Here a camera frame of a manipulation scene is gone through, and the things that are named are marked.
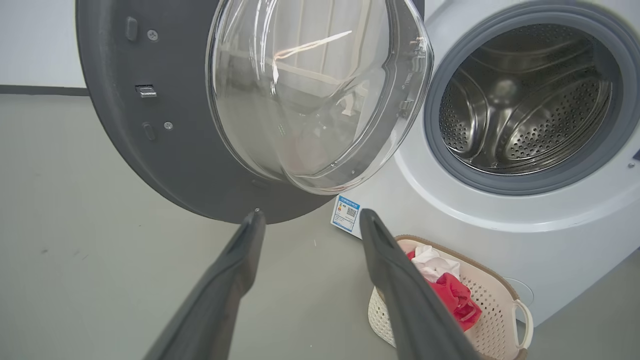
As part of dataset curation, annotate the red and white garment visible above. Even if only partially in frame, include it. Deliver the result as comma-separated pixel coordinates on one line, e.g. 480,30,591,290
406,244,483,332

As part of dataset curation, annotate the grey washer door with glass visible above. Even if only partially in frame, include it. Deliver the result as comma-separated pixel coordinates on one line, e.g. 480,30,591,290
75,0,435,225

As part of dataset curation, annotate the cream perforated laundry basket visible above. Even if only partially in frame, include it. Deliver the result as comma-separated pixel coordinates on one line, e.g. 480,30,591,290
367,235,535,360

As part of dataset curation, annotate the blue energy label sticker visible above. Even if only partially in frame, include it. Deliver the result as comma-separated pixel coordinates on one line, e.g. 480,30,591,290
330,194,362,233

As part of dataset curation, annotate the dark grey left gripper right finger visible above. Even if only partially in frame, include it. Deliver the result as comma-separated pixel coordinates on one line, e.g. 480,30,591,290
359,208,481,360

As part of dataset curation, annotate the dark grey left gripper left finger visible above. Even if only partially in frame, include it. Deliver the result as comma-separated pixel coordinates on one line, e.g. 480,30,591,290
142,209,267,360

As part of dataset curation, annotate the white front-load washing machine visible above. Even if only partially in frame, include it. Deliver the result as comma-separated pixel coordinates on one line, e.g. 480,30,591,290
330,0,640,328

